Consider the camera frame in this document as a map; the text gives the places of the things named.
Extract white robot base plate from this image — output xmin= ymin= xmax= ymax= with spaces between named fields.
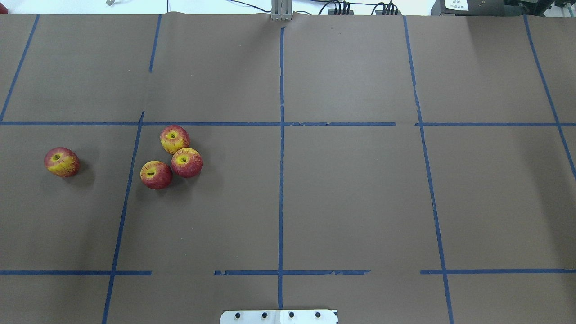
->
xmin=220 ymin=309 xmax=339 ymax=324

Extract upper red yellow apple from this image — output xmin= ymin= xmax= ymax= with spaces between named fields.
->
xmin=160 ymin=124 xmax=190 ymax=155

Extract right red yellow apple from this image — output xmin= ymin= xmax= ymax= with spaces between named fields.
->
xmin=171 ymin=148 xmax=203 ymax=178

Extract aluminium frame post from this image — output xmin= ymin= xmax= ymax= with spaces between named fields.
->
xmin=271 ymin=0 xmax=293 ymax=21

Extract lone red yellow apple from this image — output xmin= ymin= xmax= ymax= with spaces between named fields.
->
xmin=44 ymin=147 xmax=81 ymax=178

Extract lower left red apple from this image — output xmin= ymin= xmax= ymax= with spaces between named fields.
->
xmin=139 ymin=161 xmax=173 ymax=189

